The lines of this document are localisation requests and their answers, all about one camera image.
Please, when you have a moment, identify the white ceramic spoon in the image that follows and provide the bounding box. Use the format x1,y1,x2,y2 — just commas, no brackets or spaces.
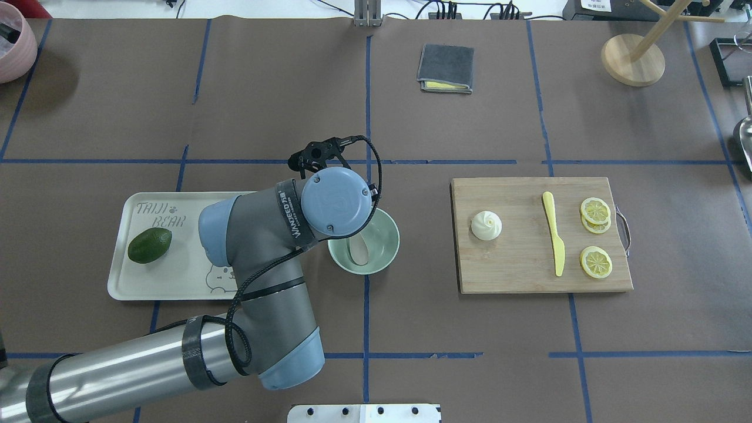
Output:
347,231,370,267

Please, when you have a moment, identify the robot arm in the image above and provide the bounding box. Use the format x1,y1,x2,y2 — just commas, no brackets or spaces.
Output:
2,167,383,422

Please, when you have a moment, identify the light green bowl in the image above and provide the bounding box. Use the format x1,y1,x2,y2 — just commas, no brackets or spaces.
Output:
327,208,400,275

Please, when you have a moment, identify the pink bowl with ice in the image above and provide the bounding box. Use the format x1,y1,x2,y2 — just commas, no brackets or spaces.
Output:
1,2,38,84

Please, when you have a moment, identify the yellow sponge cloth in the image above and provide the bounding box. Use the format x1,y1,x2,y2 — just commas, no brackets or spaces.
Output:
422,81,472,93

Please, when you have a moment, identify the bamboo cutting board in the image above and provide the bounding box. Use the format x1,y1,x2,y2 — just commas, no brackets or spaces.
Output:
451,177,633,294

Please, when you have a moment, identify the grey folded cloth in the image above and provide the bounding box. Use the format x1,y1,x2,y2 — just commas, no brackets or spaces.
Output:
417,43,475,94

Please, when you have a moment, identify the yellow plastic knife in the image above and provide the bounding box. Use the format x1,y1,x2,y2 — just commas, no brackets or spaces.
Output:
542,191,566,277

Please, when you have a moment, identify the lemon slice top pair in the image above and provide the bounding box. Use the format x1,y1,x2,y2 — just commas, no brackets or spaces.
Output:
580,196,612,226

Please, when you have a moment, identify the lemon slice under pair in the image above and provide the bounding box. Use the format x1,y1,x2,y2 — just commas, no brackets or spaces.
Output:
580,216,612,234

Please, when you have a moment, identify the white bear tray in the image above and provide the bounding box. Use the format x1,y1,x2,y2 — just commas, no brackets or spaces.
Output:
108,191,239,301

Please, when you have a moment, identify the lemon slice far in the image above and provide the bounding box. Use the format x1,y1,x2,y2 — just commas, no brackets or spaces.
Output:
579,246,613,279

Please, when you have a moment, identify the green avocado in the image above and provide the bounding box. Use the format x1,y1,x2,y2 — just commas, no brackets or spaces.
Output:
127,227,172,264

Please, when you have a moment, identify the black device box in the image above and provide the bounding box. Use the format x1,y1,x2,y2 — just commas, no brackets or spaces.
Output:
561,1,726,22

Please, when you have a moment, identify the wooden mug tree stand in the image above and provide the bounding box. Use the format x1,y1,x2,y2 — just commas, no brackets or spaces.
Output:
600,1,726,88

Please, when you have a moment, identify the steel scoop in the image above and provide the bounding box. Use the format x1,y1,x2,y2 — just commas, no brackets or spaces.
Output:
735,76,751,172

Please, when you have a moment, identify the black framed tray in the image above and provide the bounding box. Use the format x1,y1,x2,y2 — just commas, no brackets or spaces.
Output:
709,38,751,88

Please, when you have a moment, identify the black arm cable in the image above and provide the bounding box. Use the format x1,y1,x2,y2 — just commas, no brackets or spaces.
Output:
44,136,383,423

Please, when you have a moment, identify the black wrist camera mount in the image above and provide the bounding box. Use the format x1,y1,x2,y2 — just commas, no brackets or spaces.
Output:
287,136,368,179

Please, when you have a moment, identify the metal camera pole bracket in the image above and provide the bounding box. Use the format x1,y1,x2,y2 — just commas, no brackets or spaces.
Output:
354,0,383,28

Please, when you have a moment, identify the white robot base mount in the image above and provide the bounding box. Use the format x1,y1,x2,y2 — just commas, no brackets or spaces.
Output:
287,402,442,422

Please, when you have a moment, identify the metal board handle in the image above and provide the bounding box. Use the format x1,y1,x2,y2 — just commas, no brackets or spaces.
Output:
615,204,632,259

